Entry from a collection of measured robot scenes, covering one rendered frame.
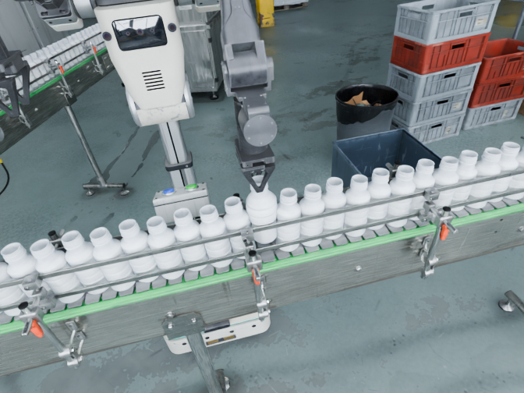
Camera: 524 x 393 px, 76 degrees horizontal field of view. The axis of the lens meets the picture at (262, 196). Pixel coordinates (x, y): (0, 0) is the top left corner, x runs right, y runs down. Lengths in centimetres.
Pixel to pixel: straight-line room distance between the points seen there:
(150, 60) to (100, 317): 76
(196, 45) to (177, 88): 314
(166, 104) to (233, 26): 66
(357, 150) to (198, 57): 318
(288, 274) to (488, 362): 132
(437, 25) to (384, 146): 160
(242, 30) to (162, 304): 63
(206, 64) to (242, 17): 376
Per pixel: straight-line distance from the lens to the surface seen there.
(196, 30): 431
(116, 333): 96
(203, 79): 444
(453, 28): 310
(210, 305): 90
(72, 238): 83
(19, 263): 86
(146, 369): 193
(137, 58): 118
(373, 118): 255
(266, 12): 833
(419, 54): 305
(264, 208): 73
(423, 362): 190
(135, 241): 78
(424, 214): 92
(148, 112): 124
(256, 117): 55
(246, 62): 60
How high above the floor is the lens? 163
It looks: 38 degrees down
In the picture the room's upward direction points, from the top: 6 degrees counter-clockwise
